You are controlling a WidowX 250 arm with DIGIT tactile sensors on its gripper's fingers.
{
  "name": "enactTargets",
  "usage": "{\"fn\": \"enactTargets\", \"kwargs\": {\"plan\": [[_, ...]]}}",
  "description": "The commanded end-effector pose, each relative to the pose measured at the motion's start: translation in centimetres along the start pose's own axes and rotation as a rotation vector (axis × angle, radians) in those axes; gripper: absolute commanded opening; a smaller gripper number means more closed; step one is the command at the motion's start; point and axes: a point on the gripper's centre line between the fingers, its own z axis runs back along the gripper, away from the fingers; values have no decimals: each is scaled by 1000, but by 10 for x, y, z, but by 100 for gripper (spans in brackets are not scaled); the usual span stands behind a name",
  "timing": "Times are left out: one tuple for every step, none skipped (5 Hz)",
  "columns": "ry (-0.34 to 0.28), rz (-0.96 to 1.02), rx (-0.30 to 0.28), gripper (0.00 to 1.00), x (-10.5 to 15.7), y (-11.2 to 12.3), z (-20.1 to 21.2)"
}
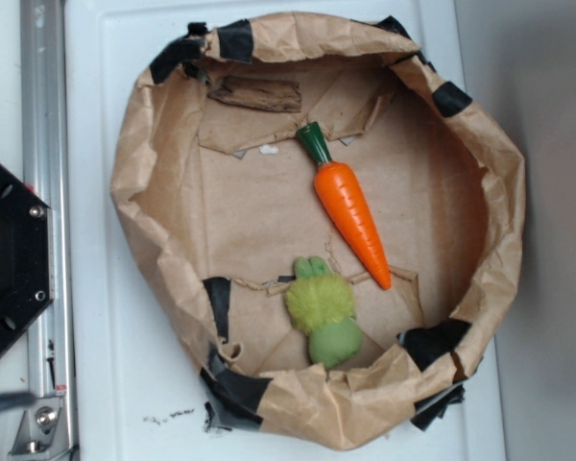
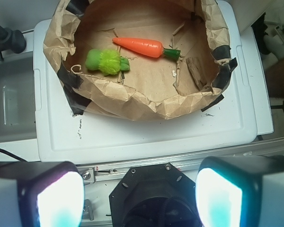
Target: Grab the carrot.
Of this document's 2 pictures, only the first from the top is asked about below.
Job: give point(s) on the brown bark piece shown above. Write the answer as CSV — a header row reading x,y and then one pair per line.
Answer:
x,y
259,94

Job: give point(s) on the brown paper bin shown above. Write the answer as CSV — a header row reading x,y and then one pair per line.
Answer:
x,y
215,227

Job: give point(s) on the green plush toy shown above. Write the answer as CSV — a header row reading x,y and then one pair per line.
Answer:
x,y
322,305

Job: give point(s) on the small white scrap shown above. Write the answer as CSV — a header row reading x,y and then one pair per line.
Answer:
x,y
267,149

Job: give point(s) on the white tray board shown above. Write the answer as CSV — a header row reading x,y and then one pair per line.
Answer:
x,y
139,396

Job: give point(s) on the aluminium rail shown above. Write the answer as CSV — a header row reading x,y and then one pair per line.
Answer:
x,y
49,428

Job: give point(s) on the orange toy carrot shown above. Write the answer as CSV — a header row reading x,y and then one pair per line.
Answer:
x,y
345,203

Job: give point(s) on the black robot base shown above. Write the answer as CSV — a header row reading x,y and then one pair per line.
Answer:
x,y
25,286

